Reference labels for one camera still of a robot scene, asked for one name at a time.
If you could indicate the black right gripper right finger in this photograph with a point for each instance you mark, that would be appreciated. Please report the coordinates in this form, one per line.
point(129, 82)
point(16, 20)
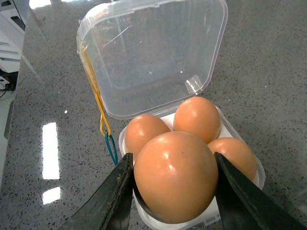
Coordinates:
point(243, 206)

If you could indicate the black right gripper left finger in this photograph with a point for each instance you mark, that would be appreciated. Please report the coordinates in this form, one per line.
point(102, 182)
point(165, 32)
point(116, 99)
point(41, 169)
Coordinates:
point(109, 207)

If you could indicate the brown egg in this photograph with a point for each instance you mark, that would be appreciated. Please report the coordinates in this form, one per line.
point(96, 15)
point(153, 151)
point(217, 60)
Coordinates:
point(141, 130)
point(198, 116)
point(176, 175)
point(238, 153)

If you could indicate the teal rubber band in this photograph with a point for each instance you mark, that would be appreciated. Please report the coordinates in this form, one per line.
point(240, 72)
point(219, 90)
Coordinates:
point(110, 144)

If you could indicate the yellow rubber band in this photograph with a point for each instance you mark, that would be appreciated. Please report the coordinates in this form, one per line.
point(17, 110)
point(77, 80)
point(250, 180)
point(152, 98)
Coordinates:
point(105, 128)

